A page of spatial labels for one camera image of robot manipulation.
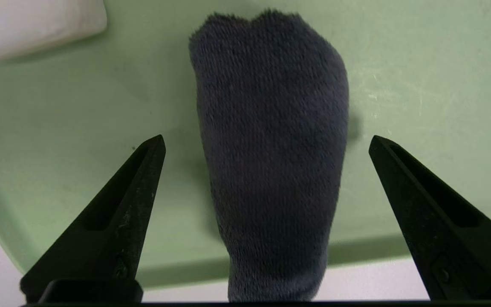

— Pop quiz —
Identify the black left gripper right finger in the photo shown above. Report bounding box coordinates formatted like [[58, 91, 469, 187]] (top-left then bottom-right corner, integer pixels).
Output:
[[368, 136, 491, 302]]

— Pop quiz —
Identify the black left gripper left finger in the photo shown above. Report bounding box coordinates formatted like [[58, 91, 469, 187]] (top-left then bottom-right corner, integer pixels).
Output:
[[20, 135, 166, 302]]

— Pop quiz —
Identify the dark grey towel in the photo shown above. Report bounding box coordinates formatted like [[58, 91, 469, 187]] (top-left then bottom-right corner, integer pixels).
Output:
[[189, 9, 350, 302]]

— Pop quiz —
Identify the light green plastic tray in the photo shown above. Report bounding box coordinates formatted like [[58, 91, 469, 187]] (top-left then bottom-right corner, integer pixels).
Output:
[[0, 0, 491, 290]]

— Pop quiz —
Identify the white soap bar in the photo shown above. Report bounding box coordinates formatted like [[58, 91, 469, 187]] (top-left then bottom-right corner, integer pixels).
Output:
[[0, 0, 107, 64]]

